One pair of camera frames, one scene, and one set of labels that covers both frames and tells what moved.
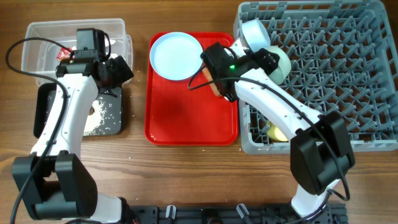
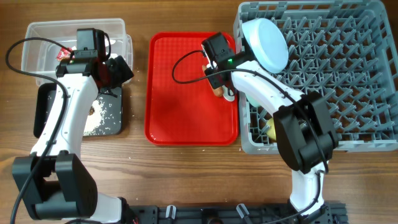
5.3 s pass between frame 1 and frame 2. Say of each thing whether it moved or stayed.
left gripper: stayed
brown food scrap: stayed
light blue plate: moved
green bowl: moved
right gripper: moved
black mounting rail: stayed
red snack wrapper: stayed
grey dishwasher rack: stayed
